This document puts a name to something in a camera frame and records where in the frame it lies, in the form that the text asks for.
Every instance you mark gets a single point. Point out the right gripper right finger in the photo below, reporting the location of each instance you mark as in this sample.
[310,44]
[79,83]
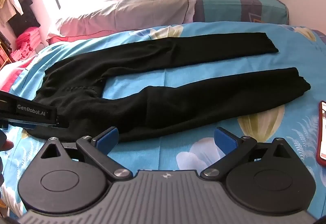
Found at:
[267,178]

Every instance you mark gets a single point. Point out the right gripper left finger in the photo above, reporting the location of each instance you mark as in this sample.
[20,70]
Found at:
[68,177]

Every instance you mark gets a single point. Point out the black pants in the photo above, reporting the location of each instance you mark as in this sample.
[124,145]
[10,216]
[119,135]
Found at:
[75,85]

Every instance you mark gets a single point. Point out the person's left hand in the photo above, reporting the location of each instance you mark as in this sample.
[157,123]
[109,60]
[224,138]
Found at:
[5,144]

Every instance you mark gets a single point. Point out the red smartphone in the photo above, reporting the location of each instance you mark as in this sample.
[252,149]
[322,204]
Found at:
[320,154]

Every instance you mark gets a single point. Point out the pink folded clothes pile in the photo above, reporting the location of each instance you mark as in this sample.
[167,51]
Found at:
[26,44]

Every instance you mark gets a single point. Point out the blue floral bed sheet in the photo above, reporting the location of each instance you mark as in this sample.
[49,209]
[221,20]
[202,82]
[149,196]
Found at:
[297,121]

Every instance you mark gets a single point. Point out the hanging dark clothes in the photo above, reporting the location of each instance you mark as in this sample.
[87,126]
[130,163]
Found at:
[19,15]

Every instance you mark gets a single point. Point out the grey pink blanket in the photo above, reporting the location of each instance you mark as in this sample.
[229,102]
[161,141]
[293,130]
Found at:
[92,18]

